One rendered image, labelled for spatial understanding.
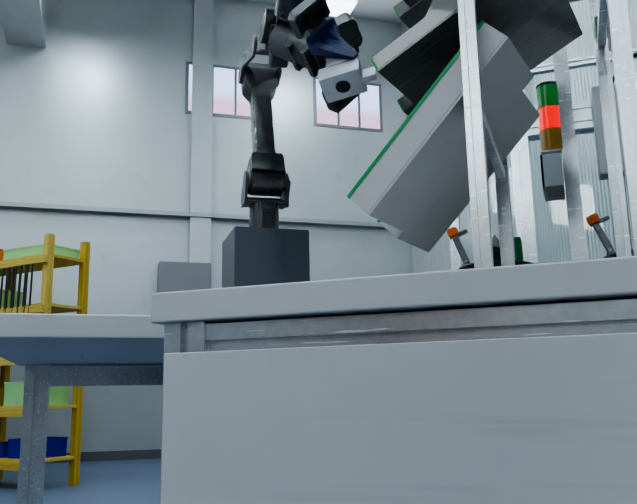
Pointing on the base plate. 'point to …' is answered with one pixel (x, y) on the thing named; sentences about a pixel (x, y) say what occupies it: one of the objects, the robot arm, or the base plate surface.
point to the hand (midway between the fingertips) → (346, 63)
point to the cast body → (344, 78)
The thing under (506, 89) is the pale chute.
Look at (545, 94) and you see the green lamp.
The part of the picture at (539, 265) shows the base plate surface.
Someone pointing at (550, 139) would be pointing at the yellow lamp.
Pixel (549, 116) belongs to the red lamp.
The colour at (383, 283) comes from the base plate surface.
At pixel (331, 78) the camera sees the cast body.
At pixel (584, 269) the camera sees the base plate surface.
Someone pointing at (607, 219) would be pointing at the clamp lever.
